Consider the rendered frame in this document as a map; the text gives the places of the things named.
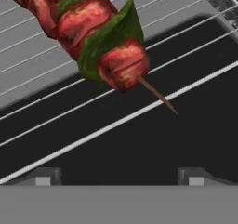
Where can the black toaster oven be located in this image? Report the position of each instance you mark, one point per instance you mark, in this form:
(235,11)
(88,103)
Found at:
(148,141)

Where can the meat and pepper kebab skewer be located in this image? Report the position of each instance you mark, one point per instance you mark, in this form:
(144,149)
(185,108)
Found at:
(93,32)

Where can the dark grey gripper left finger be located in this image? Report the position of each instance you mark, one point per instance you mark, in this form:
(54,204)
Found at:
(46,175)

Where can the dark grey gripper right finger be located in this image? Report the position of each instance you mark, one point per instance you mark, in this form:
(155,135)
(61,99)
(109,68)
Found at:
(192,175)

